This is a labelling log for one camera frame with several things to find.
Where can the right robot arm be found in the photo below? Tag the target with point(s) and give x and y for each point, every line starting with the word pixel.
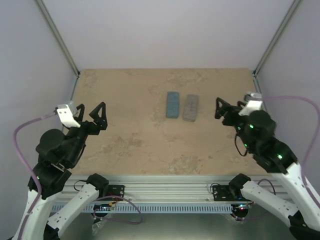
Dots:
pixel 256 129

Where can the circuit board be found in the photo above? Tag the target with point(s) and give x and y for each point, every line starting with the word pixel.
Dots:
pixel 241 207
pixel 104 207

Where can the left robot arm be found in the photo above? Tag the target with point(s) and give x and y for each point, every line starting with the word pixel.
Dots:
pixel 58 153

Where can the left circuit board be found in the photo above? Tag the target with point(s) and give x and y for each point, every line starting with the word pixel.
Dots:
pixel 104 207

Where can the right circuit board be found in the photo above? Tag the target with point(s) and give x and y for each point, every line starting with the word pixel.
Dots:
pixel 241 207

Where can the aluminium frame post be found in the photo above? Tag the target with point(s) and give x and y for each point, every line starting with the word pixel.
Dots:
pixel 277 35
pixel 53 28

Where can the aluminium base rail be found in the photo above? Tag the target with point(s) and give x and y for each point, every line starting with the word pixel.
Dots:
pixel 163 189

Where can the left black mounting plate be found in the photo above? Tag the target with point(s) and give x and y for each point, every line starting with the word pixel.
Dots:
pixel 117 191

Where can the black mounting plate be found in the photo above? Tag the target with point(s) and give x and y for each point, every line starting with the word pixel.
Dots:
pixel 221 193
pixel 117 191

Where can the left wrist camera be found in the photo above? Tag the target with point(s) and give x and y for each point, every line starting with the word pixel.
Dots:
pixel 66 113

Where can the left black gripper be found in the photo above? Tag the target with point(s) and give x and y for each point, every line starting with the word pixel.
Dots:
pixel 102 123

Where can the left aluminium frame post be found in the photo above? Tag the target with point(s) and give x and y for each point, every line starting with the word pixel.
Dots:
pixel 53 28

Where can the slotted cable duct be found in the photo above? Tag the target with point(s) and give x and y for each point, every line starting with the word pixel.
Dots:
pixel 166 208

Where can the grey glasses case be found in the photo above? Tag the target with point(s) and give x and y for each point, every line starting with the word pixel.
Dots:
pixel 190 110

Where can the right aluminium frame post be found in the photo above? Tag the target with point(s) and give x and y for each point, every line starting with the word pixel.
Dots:
pixel 277 35

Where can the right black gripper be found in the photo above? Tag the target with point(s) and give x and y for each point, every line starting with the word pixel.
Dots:
pixel 225 106

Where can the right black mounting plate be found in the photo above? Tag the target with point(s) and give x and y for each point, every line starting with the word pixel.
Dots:
pixel 221 193

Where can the blue glasses case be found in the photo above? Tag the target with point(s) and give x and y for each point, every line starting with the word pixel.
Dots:
pixel 172 105

